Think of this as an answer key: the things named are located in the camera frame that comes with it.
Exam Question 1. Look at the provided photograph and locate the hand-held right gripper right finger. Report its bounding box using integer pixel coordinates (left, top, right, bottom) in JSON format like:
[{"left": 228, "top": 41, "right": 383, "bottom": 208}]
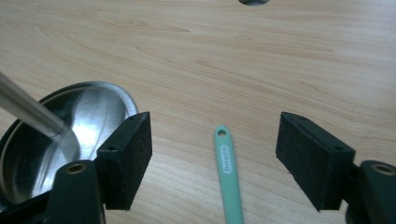
[{"left": 275, "top": 111, "right": 357, "bottom": 213}]

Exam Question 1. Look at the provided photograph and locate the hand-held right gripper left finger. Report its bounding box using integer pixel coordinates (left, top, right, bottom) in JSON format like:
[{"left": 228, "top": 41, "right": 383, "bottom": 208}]
[{"left": 95, "top": 111, "right": 153, "bottom": 212}]

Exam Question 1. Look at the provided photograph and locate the green silicone spatula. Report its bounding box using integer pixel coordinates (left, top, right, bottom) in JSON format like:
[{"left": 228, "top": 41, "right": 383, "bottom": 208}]
[{"left": 213, "top": 124, "right": 245, "bottom": 224}]

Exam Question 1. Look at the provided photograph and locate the stainless steel pan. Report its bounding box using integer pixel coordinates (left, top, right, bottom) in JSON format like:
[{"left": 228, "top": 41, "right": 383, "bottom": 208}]
[{"left": 0, "top": 71, "right": 139, "bottom": 216}]

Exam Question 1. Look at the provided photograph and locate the table cable hole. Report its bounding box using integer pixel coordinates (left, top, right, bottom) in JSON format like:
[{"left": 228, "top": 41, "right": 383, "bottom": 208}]
[{"left": 237, "top": 0, "right": 270, "bottom": 7}]

